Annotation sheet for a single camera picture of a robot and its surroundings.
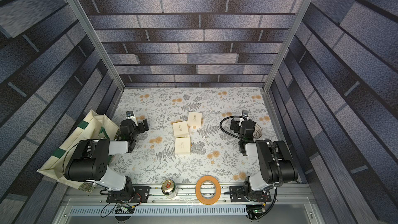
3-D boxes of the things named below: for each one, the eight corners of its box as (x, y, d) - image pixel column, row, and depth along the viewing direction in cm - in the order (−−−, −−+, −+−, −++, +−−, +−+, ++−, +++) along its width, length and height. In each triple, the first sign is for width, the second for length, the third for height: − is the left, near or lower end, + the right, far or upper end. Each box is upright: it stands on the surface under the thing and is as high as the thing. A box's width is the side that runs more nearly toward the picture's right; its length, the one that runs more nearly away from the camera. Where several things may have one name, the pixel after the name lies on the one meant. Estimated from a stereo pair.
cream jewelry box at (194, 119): (187, 127, 99) (187, 125, 97) (188, 115, 106) (188, 112, 103) (201, 127, 99) (201, 125, 97) (201, 115, 106) (201, 112, 103)
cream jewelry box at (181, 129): (175, 139, 95) (174, 136, 92) (173, 126, 101) (172, 123, 98) (190, 135, 96) (189, 133, 94) (187, 123, 102) (186, 120, 99)
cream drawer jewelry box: (174, 154, 88) (173, 152, 86) (176, 139, 94) (175, 137, 92) (190, 154, 88) (190, 152, 86) (191, 139, 94) (190, 137, 92)
